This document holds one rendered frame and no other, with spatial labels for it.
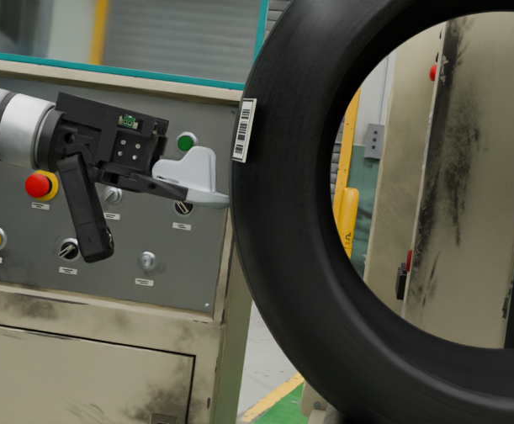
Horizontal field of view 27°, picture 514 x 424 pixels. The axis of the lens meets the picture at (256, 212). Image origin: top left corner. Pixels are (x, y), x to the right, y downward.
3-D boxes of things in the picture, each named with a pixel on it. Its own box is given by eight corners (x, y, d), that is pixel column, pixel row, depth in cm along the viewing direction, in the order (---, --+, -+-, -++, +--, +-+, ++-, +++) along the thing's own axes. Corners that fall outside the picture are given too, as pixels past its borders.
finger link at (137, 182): (186, 188, 107) (103, 165, 107) (182, 203, 107) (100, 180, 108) (194, 187, 111) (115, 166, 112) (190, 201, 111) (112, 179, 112)
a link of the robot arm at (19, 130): (-9, 161, 110) (18, 161, 118) (32, 172, 109) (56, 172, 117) (7, 91, 109) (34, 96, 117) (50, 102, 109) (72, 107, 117)
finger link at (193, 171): (245, 158, 107) (158, 135, 108) (230, 214, 108) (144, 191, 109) (248, 158, 110) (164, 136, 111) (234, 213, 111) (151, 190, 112)
